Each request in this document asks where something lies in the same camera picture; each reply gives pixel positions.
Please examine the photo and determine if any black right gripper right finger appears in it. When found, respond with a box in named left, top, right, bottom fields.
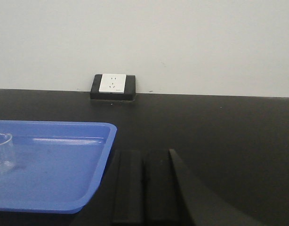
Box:
left=169, top=149, right=263, bottom=226

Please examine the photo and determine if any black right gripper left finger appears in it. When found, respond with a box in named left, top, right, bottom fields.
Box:
left=112, top=150, right=144, bottom=224

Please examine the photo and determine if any clear glass beaker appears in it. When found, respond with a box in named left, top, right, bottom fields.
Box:
left=0, top=133, right=16, bottom=175

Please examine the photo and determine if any blue plastic tray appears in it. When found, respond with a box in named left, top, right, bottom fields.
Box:
left=0, top=120, right=117, bottom=214

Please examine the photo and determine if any white wall power socket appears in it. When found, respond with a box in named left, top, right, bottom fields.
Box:
left=90, top=73, right=136, bottom=101

